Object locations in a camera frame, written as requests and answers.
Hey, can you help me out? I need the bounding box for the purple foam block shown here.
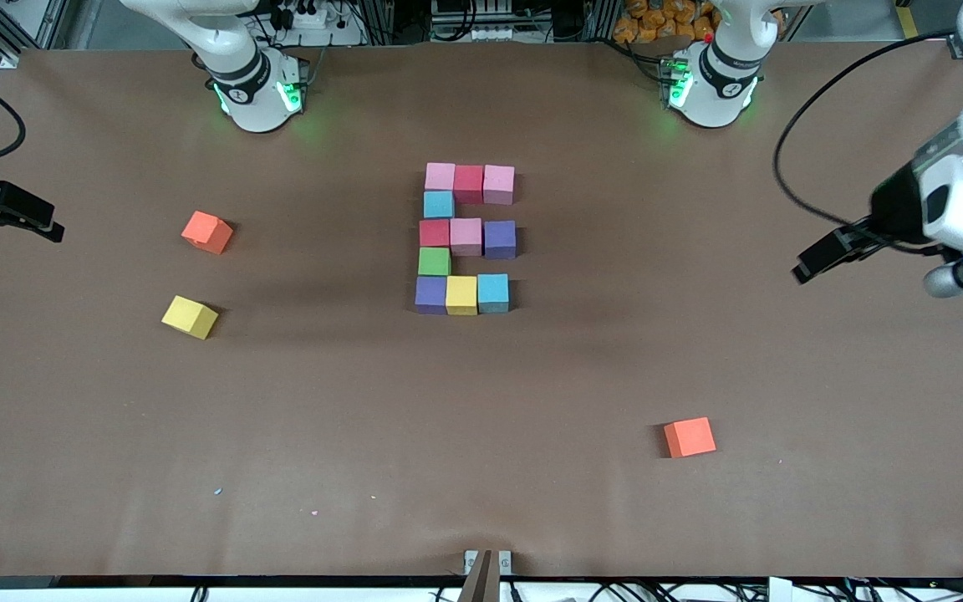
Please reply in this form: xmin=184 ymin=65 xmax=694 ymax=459
xmin=415 ymin=276 xmax=449 ymax=316
xmin=483 ymin=220 xmax=517 ymax=260

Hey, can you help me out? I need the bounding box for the yellow foam block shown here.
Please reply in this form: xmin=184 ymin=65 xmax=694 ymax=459
xmin=446 ymin=275 xmax=481 ymax=317
xmin=161 ymin=295 xmax=220 ymax=340

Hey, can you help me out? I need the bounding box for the orange foam block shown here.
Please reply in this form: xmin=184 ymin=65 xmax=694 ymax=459
xmin=664 ymin=416 xmax=717 ymax=459
xmin=181 ymin=210 xmax=234 ymax=255

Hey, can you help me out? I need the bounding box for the orange lumpy bag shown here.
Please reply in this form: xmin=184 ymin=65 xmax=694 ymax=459
xmin=614 ymin=0 xmax=721 ymax=44

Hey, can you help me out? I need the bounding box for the white power strip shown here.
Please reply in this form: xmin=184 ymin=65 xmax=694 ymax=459
xmin=268 ymin=0 xmax=365 ymax=47

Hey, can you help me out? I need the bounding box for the grey electronics box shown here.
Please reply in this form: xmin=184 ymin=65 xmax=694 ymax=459
xmin=427 ymin=0 xmax=524 ymax=43

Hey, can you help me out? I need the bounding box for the brown paper table cover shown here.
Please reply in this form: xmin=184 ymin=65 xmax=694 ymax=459
xmin=0 ymin=40 xmax=963 ymax=579

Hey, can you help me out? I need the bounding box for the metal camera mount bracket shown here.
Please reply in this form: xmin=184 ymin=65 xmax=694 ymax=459
xmin=463 ymin=549 xmax=513 ymax=602

